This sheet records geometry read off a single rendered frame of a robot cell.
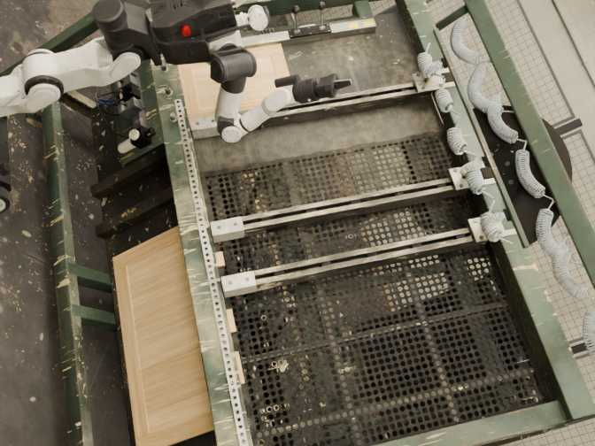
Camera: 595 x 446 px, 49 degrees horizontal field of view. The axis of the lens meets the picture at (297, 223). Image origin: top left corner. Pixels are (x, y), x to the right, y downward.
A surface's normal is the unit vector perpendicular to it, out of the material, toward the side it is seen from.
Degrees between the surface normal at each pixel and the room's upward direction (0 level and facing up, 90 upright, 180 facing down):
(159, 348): 90
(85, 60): 64
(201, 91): 58
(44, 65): 50
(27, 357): 0
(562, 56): 90
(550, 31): 90
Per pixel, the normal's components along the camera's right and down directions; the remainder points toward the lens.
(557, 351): 0.05, -0.44
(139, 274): -0.48, -0.27
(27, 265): 0.85, -0.39
